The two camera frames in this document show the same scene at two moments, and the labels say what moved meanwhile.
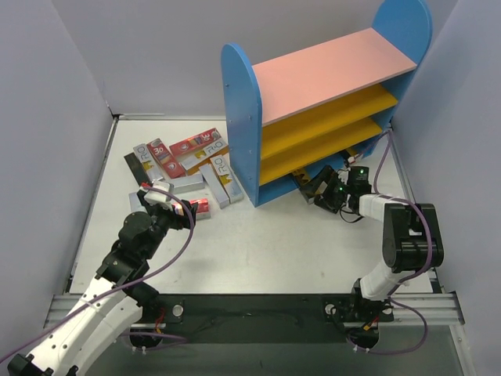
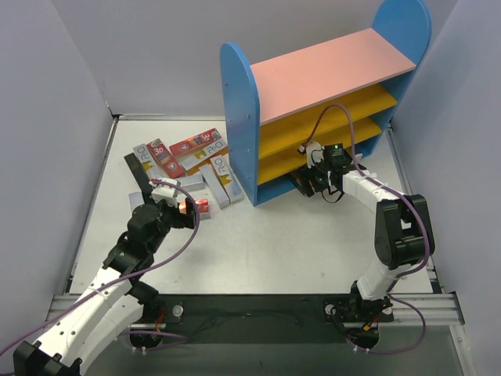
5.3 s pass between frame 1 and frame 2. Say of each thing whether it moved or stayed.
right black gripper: moved
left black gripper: stayed
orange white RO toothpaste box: stayed
